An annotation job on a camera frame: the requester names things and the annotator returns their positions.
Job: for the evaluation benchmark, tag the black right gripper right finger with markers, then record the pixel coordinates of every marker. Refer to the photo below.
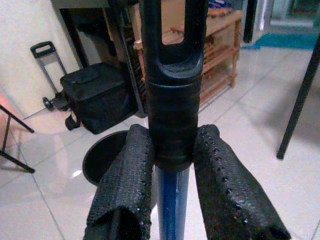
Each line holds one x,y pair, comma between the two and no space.
225,200

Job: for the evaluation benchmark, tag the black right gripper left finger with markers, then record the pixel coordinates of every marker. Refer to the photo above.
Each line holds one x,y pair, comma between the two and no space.
125,187

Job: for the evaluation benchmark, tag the blue floor mat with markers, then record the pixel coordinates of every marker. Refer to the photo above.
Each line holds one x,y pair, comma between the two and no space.
280,41

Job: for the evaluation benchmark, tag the black round bin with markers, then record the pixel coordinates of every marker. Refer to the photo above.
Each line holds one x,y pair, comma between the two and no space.
105,155

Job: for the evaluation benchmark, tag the black soft bag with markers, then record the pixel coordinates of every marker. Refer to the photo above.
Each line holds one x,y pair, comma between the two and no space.
100,100

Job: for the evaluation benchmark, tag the black folding chair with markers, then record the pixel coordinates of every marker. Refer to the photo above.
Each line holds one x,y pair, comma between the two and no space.
27,168

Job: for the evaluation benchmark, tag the white table black legs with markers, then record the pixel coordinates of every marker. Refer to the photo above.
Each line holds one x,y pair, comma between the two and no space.
300,95

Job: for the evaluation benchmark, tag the wooden slatted rack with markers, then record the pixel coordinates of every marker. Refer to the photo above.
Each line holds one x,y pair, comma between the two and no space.
220,50

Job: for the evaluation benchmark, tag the black shelf unit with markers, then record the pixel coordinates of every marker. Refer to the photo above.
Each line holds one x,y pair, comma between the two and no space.
72,37

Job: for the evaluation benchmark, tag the black hand trolley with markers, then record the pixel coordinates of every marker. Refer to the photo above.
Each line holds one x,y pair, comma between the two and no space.
42,46

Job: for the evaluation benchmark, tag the blue printed box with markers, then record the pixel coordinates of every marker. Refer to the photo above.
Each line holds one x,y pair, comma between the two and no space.
216,3

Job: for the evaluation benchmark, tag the glass door silver frame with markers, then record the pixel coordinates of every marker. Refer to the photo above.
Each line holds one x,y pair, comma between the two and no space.
287,12

